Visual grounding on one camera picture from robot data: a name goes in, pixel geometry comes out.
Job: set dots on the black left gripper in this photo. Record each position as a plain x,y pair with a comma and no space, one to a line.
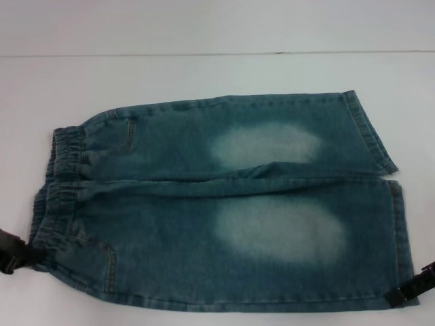
10,254

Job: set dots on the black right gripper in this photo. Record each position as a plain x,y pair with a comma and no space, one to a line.
430,273

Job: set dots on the blue denim shorts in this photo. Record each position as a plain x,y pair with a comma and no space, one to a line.
204,210

